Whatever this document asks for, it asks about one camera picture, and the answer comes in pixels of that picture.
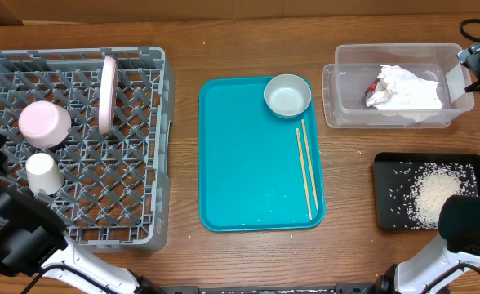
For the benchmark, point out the white cup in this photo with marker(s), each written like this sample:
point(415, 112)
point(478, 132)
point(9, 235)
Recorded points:
point(43, 174)

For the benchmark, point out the white napkin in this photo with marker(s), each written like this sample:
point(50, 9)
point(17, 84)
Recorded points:
point(402, 93)

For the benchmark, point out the red snack wrapper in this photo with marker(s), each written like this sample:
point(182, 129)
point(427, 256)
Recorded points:
point(370, 91)

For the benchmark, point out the pile of rice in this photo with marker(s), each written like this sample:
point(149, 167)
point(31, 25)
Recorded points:
point(417, 191)

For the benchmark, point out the large white plate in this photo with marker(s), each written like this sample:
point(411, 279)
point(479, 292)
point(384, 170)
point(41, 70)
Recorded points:
point(107, 96)

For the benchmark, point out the wooden chopstick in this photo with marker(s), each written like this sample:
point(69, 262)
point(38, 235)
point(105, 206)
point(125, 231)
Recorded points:
point(306, 140)
point(304, 176)

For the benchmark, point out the grey saucer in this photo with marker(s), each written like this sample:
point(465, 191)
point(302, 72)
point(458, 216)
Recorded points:
point(288, 95)

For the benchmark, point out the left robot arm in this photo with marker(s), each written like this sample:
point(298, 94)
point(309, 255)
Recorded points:
point(34, 241)

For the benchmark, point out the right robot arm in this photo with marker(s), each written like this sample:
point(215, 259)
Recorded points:
point(456, 247)

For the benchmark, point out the grey dishwasher rack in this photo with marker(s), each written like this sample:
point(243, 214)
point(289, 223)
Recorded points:
point(116, 189)

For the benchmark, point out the clear plastic bin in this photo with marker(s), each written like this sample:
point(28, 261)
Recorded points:
point(357, 66)

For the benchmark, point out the black tray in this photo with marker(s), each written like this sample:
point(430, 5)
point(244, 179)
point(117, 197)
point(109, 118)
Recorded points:
point(382, 171)

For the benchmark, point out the teal plastic tray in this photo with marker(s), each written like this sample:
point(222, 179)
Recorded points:
point(249, 175)

